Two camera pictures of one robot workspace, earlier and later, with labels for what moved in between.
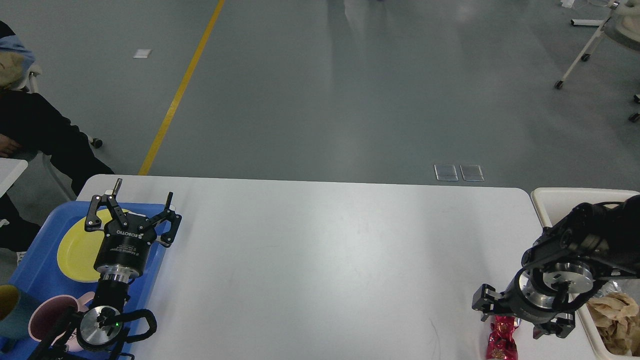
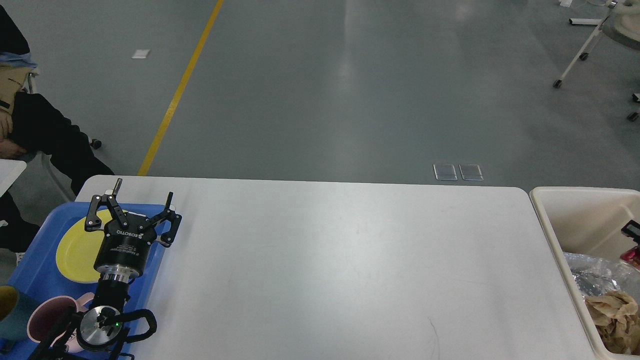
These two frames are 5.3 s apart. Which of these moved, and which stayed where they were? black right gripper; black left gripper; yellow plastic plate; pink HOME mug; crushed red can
Moved: black right gripper; crushed red can
Stayed: yellow plastic plate; black left gripper; pink HOME mug
